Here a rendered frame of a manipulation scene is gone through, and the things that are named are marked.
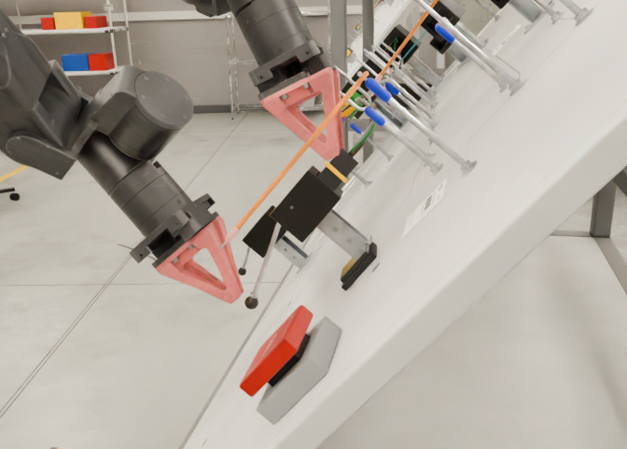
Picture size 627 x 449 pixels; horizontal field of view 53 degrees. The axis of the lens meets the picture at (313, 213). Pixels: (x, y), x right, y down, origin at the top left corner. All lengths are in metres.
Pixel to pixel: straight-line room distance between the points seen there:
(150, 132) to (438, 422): 0.53
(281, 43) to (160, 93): 0.12
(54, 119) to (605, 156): 0.45
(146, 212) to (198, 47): 7.79
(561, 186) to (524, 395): 0.66
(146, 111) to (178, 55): 7.88
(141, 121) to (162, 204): 0.09
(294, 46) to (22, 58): 0.23
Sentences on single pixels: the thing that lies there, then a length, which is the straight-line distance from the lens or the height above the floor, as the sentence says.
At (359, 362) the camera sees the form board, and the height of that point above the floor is 1.13.
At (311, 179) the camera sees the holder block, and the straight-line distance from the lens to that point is 0.57.
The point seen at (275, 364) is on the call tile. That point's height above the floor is 1.11.
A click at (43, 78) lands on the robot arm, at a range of 0.60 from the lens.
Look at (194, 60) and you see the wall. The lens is 8.39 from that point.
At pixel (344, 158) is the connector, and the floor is 1.18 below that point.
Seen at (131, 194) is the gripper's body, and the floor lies 1.16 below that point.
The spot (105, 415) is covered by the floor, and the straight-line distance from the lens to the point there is 2.38.
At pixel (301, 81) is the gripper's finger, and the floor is 1.25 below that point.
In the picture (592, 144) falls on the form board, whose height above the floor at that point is 1.26.
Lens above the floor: 1.32
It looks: 18 degrees down
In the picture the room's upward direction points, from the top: 2 degrees counter-clockwise
